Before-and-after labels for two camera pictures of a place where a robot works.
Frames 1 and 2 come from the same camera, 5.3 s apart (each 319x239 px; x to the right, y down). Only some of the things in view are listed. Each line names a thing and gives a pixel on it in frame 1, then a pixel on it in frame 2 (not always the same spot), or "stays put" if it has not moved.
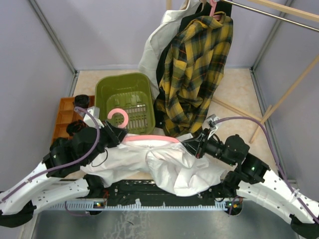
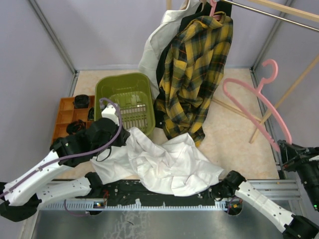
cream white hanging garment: x=170 y=24 stays put
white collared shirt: x=172 y=166 stays put
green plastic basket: x=131 y=92 stays put
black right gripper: x=195 y=145 to x=296 y=155
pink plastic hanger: x=125 y=121 to x=258 y=92
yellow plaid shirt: x=193 y=68 stays put
